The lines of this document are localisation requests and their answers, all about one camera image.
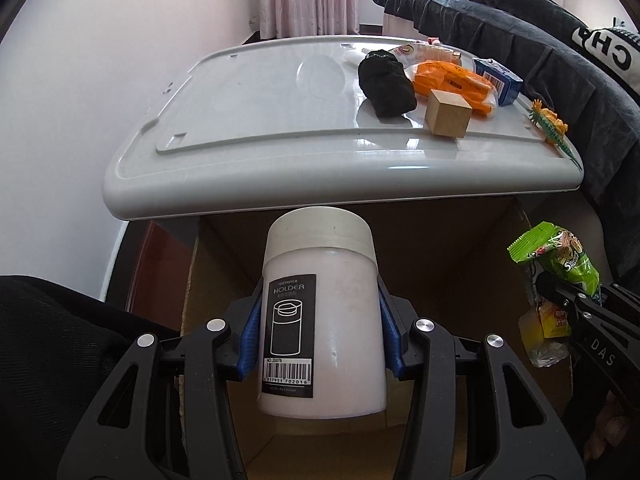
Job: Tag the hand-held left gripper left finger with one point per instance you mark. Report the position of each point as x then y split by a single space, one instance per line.
250 332

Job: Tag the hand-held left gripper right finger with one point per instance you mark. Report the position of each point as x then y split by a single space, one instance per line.
389 332

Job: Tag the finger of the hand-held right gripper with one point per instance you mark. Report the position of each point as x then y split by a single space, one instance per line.
557 291

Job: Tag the green snack packet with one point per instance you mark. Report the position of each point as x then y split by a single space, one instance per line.
570 260

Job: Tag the yellow clear plastic packet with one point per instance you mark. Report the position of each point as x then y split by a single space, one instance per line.
550 324

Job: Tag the white toothpick holder jar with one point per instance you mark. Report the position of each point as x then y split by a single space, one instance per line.
340 320

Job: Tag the brown cardboard box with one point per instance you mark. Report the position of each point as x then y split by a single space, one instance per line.
450 240

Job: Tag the white and orange drink pouch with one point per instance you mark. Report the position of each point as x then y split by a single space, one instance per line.
430 53

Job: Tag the orange and green toy dinosaur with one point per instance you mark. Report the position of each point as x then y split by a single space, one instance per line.
550 125

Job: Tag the wooden cube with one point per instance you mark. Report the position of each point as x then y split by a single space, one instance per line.
447 115

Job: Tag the blue carton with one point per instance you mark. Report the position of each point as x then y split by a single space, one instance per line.
500 80

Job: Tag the white plastic storage box lid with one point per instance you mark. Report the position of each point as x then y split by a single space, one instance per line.
250 110

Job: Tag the orange snack packet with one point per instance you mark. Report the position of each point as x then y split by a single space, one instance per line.
450 79

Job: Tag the dark blue blanket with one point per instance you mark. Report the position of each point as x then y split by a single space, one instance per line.
525 50

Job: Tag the black and white printed cloth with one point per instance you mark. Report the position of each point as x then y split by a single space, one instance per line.
610 50

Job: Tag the black cloth bundle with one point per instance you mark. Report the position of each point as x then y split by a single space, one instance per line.
385 85

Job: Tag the white bed frame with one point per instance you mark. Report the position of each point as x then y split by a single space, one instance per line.
400 27

